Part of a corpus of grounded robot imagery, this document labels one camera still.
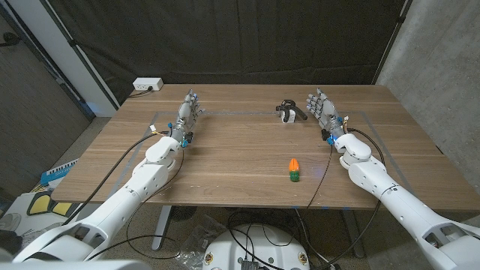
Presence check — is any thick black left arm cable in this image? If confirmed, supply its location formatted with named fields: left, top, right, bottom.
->
left=61, top=130, right=170, bottom=227

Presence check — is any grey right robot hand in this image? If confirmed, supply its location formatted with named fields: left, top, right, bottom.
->
left=305, top=88, right=347, bottom=146

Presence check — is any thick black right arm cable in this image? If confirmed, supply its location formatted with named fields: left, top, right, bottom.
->
left=316, top=127, right=386, bottom=270

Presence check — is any orange green carrot toy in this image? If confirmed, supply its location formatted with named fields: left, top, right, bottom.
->
left=288, top=157, right=301, bottom=183

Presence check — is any black backdrop curtain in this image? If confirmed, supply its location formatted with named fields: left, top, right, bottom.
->
left=39, top=0, right=410, bottom=106

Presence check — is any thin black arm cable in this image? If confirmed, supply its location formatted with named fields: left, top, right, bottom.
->
left=305, top=145, right=335, bottom=211
left=85, top=148, right=185, bottom=261

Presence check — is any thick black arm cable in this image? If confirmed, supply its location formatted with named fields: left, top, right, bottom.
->
left=61, top=130, right=170, bottom=227
left=316, top=127, right=386, bottom=270

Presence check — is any grey table leg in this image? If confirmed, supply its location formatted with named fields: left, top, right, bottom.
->
left=151, top=205, right=173, bottom=251
left=340, top=209, right=365, bottom=259

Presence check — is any white power strip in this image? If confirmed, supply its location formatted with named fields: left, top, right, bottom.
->
left=132, top=77, right=164, bottom=92

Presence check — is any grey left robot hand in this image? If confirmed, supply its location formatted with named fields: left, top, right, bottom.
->
left=169, top=88, right=206, bottom=149

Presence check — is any yellow black white board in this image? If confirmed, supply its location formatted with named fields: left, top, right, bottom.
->
left=0, top=190, right=82, bottom=237

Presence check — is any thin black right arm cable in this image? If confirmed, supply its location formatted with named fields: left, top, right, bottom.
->
left=305, top=145, right=335, bottom=211

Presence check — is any black backdrop stand pole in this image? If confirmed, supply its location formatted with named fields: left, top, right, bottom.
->
left=39, top=0, right=120, bottom=110
left=371, top=0, right=414, bottom=86

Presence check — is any black power cord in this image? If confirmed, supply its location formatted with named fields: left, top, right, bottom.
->
left=127, top=86, right=154, bottom=99

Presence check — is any black grip strengthener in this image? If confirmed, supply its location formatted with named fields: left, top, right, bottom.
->
left=275, top=99, right=308, bottom=122

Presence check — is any black round floor item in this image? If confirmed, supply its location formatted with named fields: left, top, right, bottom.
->
left=170, top=205, right=198, bottom=223

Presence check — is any blue white box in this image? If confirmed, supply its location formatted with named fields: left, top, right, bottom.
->
left=39, top=157, right=79, bottom=187

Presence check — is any clear plastic bag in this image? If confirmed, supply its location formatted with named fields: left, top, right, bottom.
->
left=175, top=215, right=228, bottom=269

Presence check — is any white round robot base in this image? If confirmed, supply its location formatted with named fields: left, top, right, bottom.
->
left=202, top=223, right=311, bottom=270

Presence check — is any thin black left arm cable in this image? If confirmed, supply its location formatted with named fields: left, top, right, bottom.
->
left=85, top=148, right=185, bottom=261

